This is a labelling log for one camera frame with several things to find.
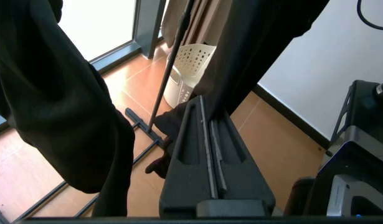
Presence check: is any brown curtain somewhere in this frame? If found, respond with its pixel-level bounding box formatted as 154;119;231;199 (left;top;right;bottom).
161;0;234;47

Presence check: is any white laundry basket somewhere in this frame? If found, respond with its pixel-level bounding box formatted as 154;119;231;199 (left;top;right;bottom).
163;43;217;109

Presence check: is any black clothes rack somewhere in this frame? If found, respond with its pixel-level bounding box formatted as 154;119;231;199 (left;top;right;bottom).
12;0;196;218

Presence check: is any black garment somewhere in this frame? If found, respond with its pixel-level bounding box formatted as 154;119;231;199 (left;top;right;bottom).
0;0;136;218
144;0;331;180

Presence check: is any black cable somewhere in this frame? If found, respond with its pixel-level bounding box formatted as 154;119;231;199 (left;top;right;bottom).
356;0;383;31

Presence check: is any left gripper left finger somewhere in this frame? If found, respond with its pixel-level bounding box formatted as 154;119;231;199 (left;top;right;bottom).
159;95;217;218

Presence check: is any window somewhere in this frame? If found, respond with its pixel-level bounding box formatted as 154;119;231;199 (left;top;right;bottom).
0;0;167;138

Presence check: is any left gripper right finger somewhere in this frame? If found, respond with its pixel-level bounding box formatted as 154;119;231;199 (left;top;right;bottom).
209;110;277;218

